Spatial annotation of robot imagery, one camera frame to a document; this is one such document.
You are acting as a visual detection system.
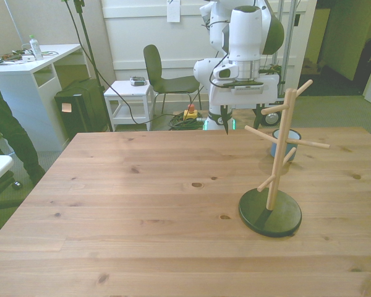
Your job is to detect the black office chair base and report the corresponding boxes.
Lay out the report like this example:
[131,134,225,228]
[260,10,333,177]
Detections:
[0,170,23,231]

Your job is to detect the small white stool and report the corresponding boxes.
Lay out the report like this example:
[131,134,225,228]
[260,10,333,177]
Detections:
[103,80,155,131]

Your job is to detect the blue enamel mug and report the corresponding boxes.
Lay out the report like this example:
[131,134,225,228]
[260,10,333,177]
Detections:
[270,128,302,162]

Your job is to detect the black tripod stand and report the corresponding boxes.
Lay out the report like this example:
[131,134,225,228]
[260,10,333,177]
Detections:
[60,0,114,133]

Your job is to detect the dark plastic chair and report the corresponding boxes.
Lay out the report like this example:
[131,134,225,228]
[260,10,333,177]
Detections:
[143,44,202,114]

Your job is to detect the aluminium frame posts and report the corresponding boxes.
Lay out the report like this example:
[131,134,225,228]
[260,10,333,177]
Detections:
[273,0,299,103]

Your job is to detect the pile of tools and wires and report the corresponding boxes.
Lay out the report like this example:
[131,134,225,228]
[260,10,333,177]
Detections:
[0,48,25,65]

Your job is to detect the clear plastic bottle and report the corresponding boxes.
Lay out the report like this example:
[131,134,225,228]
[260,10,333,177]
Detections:
[28,34,45,61]

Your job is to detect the wooden mug tree black base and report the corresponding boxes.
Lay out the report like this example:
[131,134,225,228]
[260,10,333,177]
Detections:
[238,79,331,238]

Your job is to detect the person in dark trousers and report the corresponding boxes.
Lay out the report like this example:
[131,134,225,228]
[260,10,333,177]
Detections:
[0,2,46,187]

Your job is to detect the long black cable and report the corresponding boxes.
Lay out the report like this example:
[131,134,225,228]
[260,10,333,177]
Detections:
[64,0,186,126]

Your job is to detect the yellow emergency stop button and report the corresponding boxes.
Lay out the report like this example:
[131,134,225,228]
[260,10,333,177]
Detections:
[183,104,199,122]

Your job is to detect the white desk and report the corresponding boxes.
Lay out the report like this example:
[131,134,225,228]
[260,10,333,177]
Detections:
[0,43,90,153]

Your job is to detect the coil of dark cables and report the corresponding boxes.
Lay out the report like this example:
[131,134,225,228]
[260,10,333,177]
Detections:
[168,113,205,131]

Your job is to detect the white paper sheet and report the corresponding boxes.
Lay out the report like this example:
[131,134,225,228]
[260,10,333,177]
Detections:
[166,0,181,24]

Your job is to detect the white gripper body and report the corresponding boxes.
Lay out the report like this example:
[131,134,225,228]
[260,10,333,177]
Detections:
[208,73,281,110]

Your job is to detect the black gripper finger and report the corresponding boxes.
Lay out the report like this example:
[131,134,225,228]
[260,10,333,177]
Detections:
[221,105,232,136]
[254,104,265,130]

